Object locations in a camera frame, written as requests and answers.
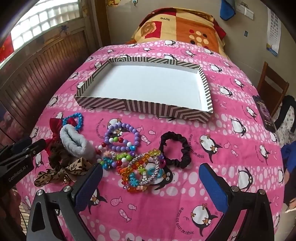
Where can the white wall switch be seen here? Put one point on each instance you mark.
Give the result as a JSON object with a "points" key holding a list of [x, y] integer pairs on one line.
{"points": [[246, 10]]}

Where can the leopard print bow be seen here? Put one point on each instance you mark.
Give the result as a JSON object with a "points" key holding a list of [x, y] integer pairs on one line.
{"points": [[77, 163]]}

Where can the black booklet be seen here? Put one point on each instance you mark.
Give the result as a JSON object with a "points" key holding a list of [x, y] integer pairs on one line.
{"points": [[266, 115]]}

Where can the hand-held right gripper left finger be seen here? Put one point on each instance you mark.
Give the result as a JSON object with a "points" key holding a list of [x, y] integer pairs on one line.
{"points": [[89, 185]]}

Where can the black and white garment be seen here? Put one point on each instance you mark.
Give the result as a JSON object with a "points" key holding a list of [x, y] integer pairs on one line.
{"points": [[286, 120]]}

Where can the wooden chair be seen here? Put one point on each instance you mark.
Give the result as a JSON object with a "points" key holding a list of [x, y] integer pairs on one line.
{"points": [[272, 76]]}

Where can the brown scrunchie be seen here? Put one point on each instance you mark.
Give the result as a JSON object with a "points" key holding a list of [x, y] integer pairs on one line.
{"points": [[60, 155]]}

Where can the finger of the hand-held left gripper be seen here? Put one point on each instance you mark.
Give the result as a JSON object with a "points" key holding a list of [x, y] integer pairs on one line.
{"points": [[22, 143], [32, 148]]}

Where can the wall calendar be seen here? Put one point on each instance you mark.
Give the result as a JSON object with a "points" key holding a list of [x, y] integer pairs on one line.
{"points": [[274, 27]]}

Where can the black scrunchie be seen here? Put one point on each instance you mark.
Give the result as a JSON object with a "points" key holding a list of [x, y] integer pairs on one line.
{"points": [[185, 153]]}

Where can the striped cardboard box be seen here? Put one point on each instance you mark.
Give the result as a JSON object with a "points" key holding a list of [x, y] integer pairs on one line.
{"points": [[150, 78]]}

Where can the grey fluffy scrunchie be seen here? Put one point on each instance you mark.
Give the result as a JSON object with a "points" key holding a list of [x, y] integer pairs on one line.
{"points": [[85, 148]]}

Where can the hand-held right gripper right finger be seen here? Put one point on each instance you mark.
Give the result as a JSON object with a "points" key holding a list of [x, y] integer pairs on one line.
{"points": [[212, 185]]}

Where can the window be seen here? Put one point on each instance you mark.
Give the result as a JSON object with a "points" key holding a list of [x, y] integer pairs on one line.
{"points": [[46, 18]]}

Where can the pink penguin print blanket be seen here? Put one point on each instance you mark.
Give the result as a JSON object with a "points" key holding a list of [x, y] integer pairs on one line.
{"points": [[231, 148]]}

